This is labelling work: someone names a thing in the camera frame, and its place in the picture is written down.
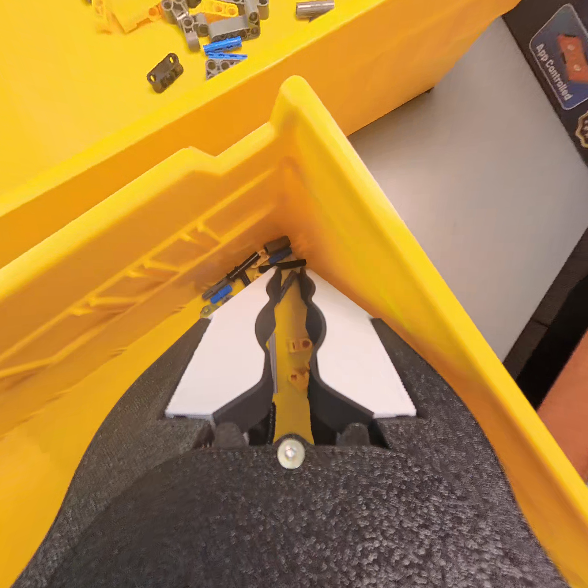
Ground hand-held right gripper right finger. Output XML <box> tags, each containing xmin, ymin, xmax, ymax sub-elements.
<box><xmin>299</xmin><ymin>268</ymin><xmax>417</xmax><ymax>445</ymax></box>

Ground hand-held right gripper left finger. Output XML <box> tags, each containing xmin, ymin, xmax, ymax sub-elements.
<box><xmin>164</xmin><ymin>267</ymin><xmax>282</xmax><ymax>445</ymax></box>

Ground assorted lego parts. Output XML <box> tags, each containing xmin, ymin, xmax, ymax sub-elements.
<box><xmin>199</xmin><ymin>234</ymin><xmax>315</xmax><ymax>396</ymax></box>

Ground yellow plastic bin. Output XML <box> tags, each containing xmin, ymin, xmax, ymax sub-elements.
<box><xmin>0</xmin><ymin>76</ymin><xmax>588</xmax><ymax>588</ymax></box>
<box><xmin>0</xmin><ymin>0</ymin><xmax>524</xmax><ymax>269</ymax></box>

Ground black two-hole lego beam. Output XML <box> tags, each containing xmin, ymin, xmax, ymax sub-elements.
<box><xmin>146</xmin><ymin>52</ymin><xmax>185</xmax><ymax>94</ymax></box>

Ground blue lego set box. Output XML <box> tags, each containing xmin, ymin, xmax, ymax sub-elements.
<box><xmin>502</xmin><ymin>0</ymin><xmax>588</xmax><ymax>166</ymax></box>

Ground dark object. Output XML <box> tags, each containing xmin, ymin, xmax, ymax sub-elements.
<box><xmin>503</xmin><ymin>264</ymin><xmax>588</xmax><ymax>407</ymax></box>

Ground brown wooden board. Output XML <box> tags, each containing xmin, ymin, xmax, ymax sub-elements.
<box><xmin>535</xmin><ymin>337</ymin><xmax>588</xmax><ymax>481</ymax></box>

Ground pile of grey blue parts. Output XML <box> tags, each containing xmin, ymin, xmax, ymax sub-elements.
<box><xmin>89</xmin><ymin>0</ymin><xmax>336</xmax><ymax>81</ymax></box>

